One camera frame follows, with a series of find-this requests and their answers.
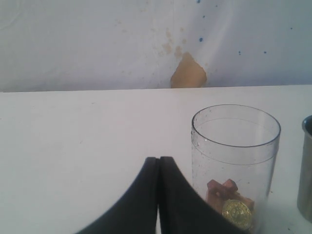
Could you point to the wooden block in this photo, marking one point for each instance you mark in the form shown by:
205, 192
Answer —
216, 195
230, 187

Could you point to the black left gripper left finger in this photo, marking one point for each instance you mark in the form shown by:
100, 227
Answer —
136, 211

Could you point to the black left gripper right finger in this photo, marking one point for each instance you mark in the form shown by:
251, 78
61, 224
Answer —
182, 210

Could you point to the gold coin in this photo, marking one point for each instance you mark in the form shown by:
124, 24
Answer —
237, 213

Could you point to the stainless steel cup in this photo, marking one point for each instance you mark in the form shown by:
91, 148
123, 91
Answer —
304, 198

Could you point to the clear plastic jar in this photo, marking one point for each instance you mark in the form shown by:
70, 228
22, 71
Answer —
237, 142

